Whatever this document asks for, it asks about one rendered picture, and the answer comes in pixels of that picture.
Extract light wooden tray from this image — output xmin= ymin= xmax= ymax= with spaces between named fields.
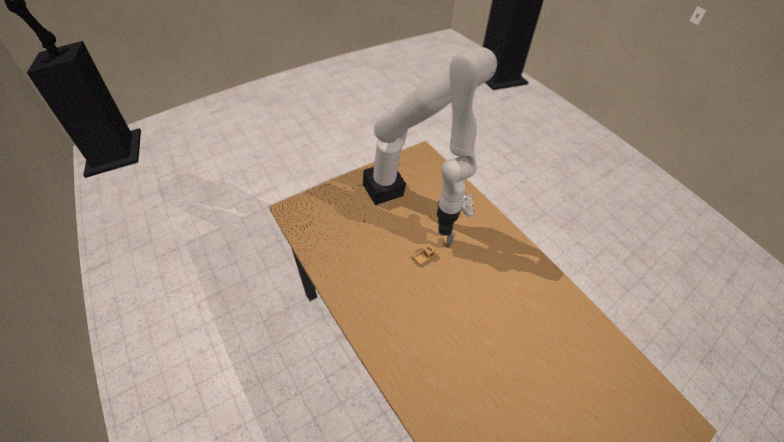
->
xmin=413 ymin=250 xmax=437 ymax=267

